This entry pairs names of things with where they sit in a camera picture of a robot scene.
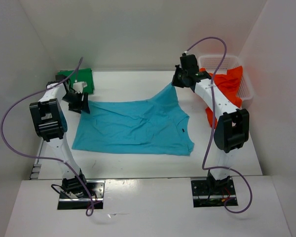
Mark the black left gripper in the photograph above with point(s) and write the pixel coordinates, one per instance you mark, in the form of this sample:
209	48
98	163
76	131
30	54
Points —
78	106

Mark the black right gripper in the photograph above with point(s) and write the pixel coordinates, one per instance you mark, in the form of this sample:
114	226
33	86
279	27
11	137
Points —
175	81

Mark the green t shirt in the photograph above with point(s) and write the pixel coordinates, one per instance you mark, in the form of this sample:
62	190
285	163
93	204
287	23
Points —
82	75

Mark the light blue t shirt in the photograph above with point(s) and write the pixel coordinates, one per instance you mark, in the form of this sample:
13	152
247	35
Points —
155	126

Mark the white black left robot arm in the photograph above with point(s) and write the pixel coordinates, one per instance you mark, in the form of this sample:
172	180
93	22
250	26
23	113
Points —
50	124

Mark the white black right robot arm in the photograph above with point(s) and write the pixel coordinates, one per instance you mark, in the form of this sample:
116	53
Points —
232	128

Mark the white plastic basket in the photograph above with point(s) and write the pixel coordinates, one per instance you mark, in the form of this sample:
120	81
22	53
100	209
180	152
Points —
210	63

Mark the orange t shirt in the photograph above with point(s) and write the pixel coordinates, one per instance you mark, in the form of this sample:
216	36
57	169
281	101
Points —
229	84

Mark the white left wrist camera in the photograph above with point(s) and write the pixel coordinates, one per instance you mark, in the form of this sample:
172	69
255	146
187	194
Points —
78	87

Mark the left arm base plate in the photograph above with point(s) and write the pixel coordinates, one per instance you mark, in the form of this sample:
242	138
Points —
71	201

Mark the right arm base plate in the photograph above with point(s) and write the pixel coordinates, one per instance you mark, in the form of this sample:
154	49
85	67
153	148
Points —
204	196

